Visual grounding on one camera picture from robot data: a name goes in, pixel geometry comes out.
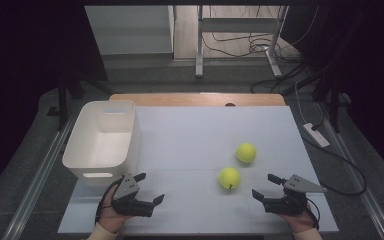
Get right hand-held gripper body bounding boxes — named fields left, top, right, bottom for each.
left=262, top=173, right=328, bottom=216

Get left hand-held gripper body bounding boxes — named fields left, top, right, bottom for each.
left=111, top=172, right=155, bottom=218

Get yellow tennis ball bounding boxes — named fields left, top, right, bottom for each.
left=218, top=166, right=242, bottom=191
left=235, top=142, right=258, bottom=164

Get white plastic bin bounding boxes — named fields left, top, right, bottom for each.
left=61, top=99, right=142, bottom=188

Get person's right hand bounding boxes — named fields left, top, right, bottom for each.
left=277, top=205, right=316, bottom=234

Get person's left hand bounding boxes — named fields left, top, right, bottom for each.
left=97, top=184, right=132, bottom=235

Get white power strip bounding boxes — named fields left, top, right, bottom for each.
left=302, top=122, right=331, bottom=149

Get white board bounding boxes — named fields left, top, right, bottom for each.
left=57, top=105, right=340, bottom=235

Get wooden table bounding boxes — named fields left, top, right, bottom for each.
left=108, top=92, right=287, bottom=108

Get black stand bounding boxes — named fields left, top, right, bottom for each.
left=45, top=71, right=115, bottom=132
left=310, top=64, right=352, bottom=134

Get white cabinet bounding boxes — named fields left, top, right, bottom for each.
left=84, top=5, right=175, bottom=56

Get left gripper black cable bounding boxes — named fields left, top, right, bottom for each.
left=94, top=177, right=125, bottom=225

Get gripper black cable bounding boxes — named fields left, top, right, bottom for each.
left=304, top=197, right=321, bottom=232
left=94, top=177, right=125, bottom=225

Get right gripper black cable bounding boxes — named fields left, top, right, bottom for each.
left=304, top=197, right=321, bottom=232

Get black power cable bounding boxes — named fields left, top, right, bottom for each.
left=301, top=114, right=368, bottom=197

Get metal floor rail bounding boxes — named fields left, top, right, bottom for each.
left=1, top=108, right=83, bottom=240
left=315, top=101, right=384, bottom=240

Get black floor cables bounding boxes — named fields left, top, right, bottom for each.
left=201, top=5, right=321, bottom=95

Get white desk frame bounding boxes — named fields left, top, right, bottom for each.
left=194, top=4, right=290, bottom=80

